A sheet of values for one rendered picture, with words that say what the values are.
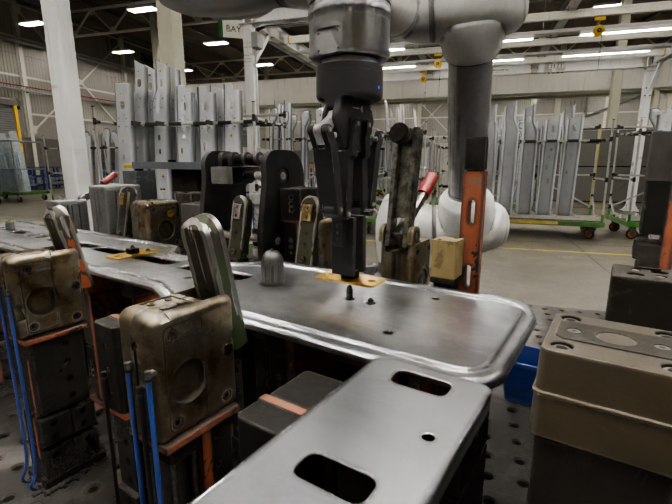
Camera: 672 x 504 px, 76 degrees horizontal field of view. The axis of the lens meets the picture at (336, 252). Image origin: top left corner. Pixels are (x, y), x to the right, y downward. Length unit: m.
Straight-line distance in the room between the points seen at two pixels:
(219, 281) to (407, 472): 0.24
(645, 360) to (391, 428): 0.15
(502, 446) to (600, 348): 0.55
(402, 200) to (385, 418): 0.40
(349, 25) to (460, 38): 0.59
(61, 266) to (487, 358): 0.57
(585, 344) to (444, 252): 0.31
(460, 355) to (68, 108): 4.39
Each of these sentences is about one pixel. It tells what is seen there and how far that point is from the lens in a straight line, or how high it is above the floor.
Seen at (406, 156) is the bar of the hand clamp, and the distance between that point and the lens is 0.65.
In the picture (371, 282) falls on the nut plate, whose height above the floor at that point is 1.03.
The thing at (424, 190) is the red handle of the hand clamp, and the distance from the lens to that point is 0.70.
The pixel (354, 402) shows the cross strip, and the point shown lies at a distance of 0.32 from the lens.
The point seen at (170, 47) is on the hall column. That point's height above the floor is 3.09.
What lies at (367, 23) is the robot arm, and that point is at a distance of 0.49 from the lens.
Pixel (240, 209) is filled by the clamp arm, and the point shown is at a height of 1.08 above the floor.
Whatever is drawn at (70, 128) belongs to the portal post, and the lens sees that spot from 4.58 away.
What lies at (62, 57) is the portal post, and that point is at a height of 2.04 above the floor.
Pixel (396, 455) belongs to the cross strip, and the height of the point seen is 1.00.
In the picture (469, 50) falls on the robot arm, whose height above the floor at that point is 1.40.
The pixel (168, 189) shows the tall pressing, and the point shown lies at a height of 0.84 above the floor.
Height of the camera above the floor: 1.17
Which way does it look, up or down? 12 degrees down
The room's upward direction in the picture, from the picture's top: straight up
